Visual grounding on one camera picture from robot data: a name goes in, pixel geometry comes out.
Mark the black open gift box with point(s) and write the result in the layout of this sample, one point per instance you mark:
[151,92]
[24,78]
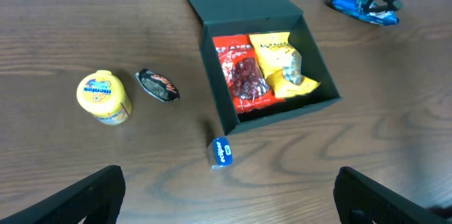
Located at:
[236,17]

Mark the blue Oreo cookie pack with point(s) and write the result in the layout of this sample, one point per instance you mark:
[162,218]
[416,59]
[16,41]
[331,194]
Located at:
[355,9]

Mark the red snack bag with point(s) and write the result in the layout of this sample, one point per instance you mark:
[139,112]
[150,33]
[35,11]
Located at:
[248,87]

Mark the yellow snack bag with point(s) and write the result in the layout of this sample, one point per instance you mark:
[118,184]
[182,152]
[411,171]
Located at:
[281,65]

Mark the black Mars candy wrapper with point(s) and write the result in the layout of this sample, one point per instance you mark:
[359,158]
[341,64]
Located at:
[157,85]

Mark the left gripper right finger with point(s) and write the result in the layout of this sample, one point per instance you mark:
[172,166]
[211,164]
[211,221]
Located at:
[359,199]

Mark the yellow Mentos gum bottle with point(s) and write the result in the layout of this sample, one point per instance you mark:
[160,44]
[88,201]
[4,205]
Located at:
[103,95]

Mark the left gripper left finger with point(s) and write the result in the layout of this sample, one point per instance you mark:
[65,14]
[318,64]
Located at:
[94,199]

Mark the blue Eclipse mint tin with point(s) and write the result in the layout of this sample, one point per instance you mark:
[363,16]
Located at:
[219,153]

